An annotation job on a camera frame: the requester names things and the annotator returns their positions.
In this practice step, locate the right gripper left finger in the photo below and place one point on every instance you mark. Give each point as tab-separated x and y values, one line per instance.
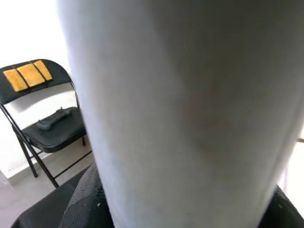
88	209

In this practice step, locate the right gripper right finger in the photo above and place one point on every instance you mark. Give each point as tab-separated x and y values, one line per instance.
282	216

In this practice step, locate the white plastic table leg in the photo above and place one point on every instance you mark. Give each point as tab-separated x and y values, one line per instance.
178	107

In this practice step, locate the black table cloth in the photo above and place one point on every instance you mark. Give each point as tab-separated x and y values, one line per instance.
42	209

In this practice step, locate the black folding chair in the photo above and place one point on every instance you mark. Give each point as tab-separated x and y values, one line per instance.
54	140

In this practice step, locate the grey handheld controller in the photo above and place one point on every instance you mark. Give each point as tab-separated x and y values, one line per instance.
52	121

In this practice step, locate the yellow foam pad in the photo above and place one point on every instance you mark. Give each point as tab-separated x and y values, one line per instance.
15	80
31	74
43	70

